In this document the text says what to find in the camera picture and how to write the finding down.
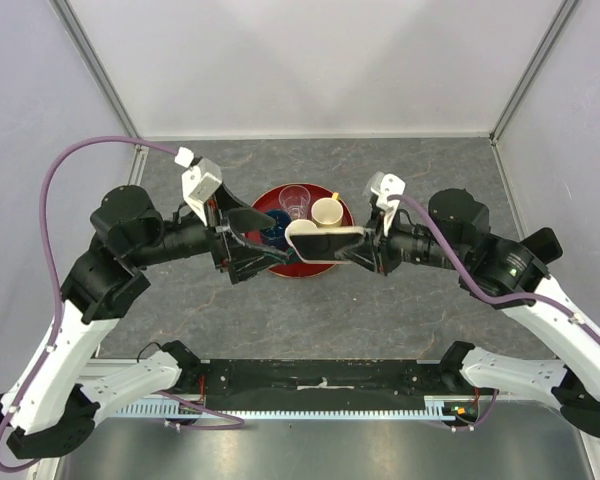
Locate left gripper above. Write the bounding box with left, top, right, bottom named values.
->
left=136, top=182, right=292, bottom=280

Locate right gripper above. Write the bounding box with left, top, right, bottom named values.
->
left=336, top=203, right=468, bottom=275

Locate phone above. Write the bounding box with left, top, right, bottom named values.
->
left=521, top=227, right=564, bottom=266
left=291, top=226, right=364, bottom=264

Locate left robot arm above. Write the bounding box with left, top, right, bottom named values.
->
left=0, top=185, right=289, bottom=467

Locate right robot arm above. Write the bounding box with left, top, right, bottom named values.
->
left=334, top=189, right=600, bottom=438

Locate dark blue cup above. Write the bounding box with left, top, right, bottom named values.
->
left=260, top=209, right=291, bottom=251

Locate red round tray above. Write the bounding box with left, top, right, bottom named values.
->
left=252, top=183, right=334, bottom=278

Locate yellow mug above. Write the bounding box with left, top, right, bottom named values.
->
left=311, top=192, right=344, bottom=228

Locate green mug white inside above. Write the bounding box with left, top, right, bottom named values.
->
left=284, top=219, right=318, bottom=265

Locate clear glass cup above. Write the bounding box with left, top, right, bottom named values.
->
left=278, top=184, right=311, bottom=220

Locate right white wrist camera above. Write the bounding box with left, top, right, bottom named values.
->
left=365, top=171, right=406, bottom=237

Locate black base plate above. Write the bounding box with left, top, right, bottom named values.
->
left=170, top=359, right=475, bottom=412

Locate white cable duct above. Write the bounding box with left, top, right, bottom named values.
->
left=113, top=397, right=479, bottom=423

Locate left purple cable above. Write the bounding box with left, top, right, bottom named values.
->
left=0, top=135, right=246, bottom=472

